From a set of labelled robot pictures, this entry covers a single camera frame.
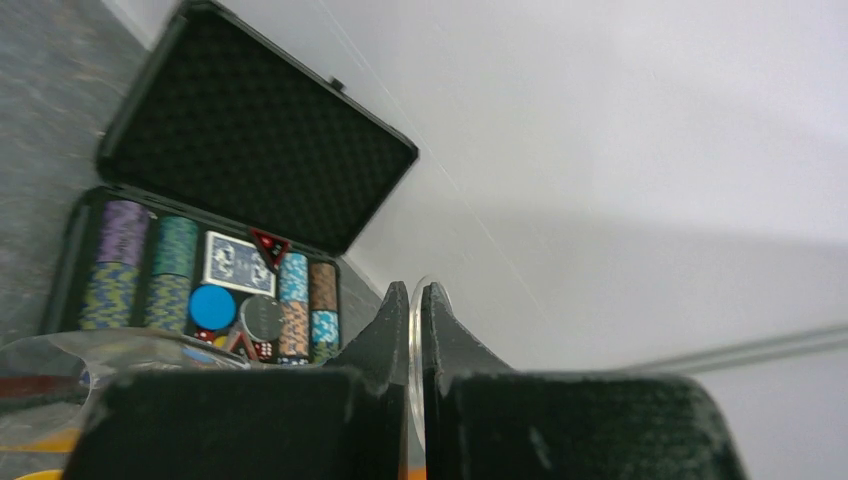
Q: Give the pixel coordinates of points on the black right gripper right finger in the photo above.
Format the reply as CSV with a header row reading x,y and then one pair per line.
x,y
483,419

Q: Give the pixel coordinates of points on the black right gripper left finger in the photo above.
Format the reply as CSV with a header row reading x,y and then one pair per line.
x,y
344,419

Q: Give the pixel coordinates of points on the clear wine glass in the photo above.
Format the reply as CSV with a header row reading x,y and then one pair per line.
x,y
97,358

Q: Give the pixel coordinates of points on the yellow plastic wine glass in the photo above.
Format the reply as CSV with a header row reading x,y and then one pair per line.
x,y
44,458

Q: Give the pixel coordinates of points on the red plastic wine glass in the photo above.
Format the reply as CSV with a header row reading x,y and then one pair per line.
x,y
30,386

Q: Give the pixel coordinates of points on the grey round dealer button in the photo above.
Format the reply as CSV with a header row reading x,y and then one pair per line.
x,y
261,317

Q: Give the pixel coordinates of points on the blue round dealer chip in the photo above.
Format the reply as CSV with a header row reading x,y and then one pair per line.
x,y
212,307

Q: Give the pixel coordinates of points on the blue playing card deck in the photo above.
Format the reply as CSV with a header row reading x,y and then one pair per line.
x,y
236,264

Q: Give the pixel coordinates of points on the black poker chip case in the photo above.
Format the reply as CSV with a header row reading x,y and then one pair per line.
x,y
223,131

